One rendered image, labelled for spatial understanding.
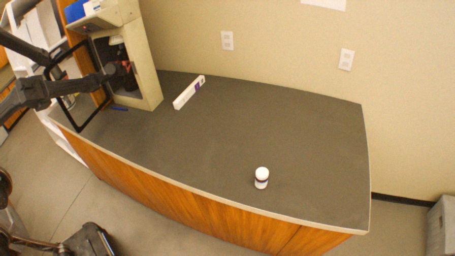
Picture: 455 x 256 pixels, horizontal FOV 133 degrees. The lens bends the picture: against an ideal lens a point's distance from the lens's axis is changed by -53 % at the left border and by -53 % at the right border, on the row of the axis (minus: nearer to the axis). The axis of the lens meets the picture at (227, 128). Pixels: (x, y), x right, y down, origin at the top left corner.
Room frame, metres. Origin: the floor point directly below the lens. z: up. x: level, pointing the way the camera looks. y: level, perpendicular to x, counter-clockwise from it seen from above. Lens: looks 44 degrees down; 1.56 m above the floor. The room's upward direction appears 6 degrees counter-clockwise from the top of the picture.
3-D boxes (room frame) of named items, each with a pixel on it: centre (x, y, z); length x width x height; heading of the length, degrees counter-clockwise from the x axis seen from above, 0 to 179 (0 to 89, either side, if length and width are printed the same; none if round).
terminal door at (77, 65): (0.78, 0.72, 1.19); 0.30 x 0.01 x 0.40; 159
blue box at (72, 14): (0.86, 0.62, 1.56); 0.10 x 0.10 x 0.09; 64
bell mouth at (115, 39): (0.95, 0.46, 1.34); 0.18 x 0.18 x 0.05
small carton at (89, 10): (0.80, 0.50, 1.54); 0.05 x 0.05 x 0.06; 81
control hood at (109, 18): (0.82, 0.54, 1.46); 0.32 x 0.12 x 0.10; 64
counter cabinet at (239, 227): (0.85, 0.33, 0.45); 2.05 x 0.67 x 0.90; 64
